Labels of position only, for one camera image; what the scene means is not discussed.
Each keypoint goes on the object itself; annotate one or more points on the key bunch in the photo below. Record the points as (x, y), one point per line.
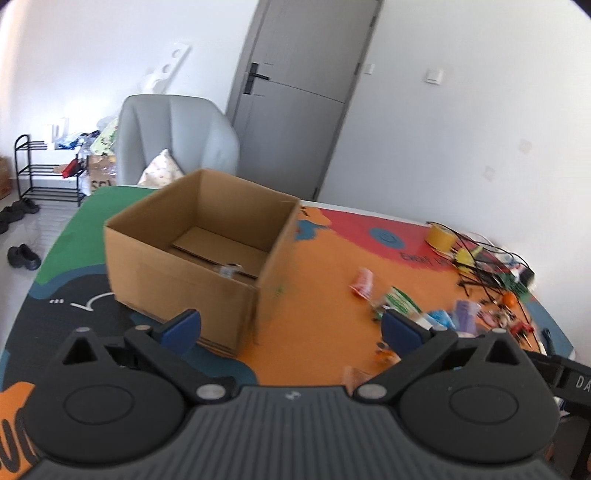
(508, 324)

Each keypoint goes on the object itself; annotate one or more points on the black charger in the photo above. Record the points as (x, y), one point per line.
(524, 276)

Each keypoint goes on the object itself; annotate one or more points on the brown cardboard box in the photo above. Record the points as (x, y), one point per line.
(184, 281)

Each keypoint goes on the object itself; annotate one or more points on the white patterned pillow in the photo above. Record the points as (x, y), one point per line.
(161, 170)

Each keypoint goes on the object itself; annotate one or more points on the black shoe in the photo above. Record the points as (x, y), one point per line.
(23, 257)

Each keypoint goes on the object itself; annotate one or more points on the orange fruit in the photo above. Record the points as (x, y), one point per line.
(509, 300)

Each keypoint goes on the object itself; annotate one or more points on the pile of plastic bags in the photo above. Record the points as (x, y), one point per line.
(104, 136)

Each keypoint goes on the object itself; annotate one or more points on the pair of black shoes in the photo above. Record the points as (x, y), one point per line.
(18, 210)

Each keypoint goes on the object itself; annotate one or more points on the white light switch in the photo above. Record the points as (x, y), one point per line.
(434, 76)

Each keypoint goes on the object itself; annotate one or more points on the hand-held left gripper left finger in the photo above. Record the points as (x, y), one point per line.
(183, 328)

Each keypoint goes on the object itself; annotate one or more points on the printed cardboard carton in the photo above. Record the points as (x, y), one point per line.
(101, 173)

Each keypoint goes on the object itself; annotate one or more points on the black shoe rack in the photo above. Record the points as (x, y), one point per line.
(32, 170)

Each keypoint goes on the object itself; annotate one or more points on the green snack packet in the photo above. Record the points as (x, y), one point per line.
(400, 301)

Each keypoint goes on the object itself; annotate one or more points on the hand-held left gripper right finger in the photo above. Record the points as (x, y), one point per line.
(400, 328)

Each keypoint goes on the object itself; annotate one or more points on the purple bread packet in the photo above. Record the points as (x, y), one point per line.
(466, 314)

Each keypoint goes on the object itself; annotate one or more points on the clear small wrapper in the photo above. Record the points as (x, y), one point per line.
(355, 378)

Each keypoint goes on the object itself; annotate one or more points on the grey door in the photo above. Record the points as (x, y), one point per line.
(295, 101)

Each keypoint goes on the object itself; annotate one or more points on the red snack packet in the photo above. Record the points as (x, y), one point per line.
(362, 282)

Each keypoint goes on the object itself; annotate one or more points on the grey armchair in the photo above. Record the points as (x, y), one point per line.
(184, 129)

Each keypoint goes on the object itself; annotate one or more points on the yellow tape roll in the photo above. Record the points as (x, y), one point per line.
(439, 236)

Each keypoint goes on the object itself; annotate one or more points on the white board with holes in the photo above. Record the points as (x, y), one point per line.
(166, 67)

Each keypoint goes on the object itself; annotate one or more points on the blue snack packet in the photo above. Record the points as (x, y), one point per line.
(439, 319)

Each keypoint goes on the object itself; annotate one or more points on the yellow plastic bag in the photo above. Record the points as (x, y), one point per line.
(465, 256)

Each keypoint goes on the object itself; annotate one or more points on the colourful printed table mat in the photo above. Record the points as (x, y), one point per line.
(323, 258)

